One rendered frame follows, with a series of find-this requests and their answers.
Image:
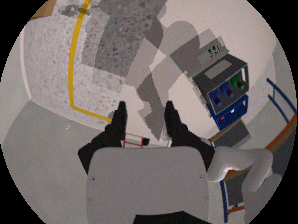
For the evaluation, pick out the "white paper pick list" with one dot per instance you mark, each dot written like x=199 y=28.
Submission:
x=209 y=54

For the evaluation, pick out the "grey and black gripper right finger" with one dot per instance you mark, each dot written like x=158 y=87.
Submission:
x=181 y=135

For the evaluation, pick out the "blue crate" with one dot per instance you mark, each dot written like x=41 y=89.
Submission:
x=239 y=110

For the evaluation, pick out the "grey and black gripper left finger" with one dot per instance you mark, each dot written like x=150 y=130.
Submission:
x=108 y=138

